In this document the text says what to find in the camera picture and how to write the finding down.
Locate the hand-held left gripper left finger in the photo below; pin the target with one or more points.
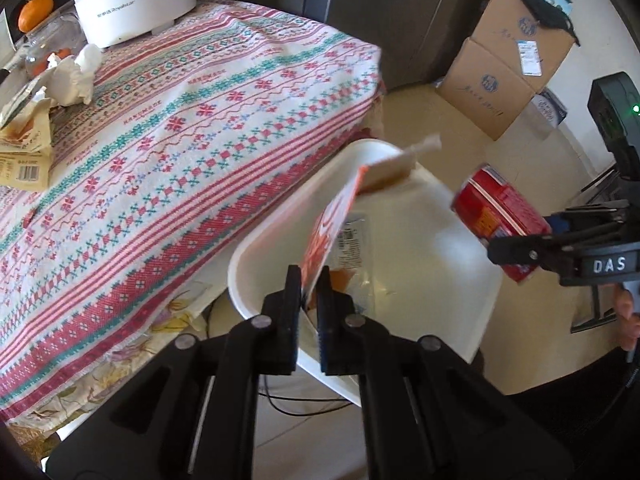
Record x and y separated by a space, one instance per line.
292 320

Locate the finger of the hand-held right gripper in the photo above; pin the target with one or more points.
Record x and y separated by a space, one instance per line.
557 222
520 250

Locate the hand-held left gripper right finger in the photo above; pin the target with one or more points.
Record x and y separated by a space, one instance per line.
325 325

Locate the red snack packet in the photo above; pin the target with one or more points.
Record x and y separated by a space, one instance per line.
495 215

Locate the orange and white snack packet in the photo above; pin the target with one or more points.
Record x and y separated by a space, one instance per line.
327 232

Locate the white plastic bin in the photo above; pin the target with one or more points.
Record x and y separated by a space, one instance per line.
425 280

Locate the brown paper wrapper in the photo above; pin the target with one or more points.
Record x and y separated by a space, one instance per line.
395 167

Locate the yellow snack packets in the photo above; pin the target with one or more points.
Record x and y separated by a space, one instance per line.
25 135

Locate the white tissue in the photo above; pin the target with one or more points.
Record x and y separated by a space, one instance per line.
70 77

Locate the person's right hand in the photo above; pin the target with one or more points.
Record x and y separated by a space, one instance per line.
629 317

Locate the clear plastic wrapper with label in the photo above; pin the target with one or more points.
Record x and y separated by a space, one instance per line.
352 245

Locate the small blue and white box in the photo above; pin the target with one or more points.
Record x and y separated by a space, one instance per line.
550 107

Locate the floral table cover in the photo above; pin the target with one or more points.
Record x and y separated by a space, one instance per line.
150 330

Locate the large cardboard box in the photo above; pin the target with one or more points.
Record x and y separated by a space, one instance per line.
485 90
520 35

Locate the person's dark clothing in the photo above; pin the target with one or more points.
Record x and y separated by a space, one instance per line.
575 420

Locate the red green patterned tablecloth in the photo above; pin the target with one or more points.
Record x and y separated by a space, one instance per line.
190 150

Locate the black cloth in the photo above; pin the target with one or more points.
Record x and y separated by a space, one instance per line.
547 12

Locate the grey refrigerator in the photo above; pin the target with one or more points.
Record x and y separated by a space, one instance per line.
400 15

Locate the white electric pot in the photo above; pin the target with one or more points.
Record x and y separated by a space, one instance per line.
132 2

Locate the small red tomatoes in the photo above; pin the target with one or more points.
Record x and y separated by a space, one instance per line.
50 60

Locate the glass fruit stand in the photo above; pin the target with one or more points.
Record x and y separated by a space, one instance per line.
55 35

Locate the orange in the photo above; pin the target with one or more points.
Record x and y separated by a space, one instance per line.
36 12

